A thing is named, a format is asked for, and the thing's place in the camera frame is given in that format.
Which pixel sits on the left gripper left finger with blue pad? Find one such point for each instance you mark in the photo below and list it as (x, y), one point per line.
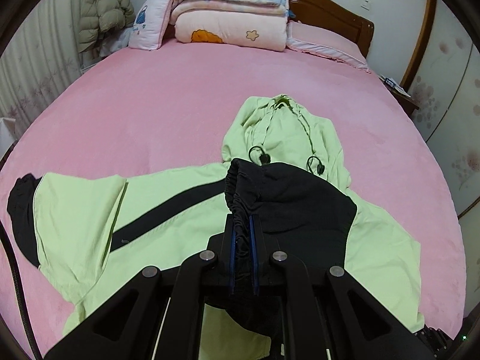
(157, 314)

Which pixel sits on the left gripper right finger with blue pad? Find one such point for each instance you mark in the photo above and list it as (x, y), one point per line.
(331, 316)

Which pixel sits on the green and black hooded jacket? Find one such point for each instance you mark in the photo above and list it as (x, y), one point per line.
(282, 166)

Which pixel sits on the pink bed sheet mattress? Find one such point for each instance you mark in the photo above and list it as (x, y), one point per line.
(140, 112)

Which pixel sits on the brown wooden nightstand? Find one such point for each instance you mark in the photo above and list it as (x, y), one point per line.
(408, 105)

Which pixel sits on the white storage box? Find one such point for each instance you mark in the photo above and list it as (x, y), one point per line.
(8, 135)

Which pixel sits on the items on nightstand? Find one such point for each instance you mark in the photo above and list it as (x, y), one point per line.
(391, 84)

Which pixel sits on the floral sliding wardrobe door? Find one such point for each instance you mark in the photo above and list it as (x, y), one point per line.
(446, 88)

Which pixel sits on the flat pink pillow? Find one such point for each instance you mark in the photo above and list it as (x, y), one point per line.
(325, 44)

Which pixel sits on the white floral curtain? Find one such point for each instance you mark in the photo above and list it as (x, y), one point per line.
(40, 61)

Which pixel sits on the folded pink cartoon quilt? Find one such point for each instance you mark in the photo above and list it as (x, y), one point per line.
(233, 28)

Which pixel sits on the white pillow with blue print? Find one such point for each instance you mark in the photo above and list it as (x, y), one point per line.
(150, 25)

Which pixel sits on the brown wooden headboard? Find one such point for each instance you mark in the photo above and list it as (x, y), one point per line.
(329, 15)

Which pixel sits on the beige puffer coat hanging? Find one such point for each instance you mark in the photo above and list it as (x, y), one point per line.
(99, 17)

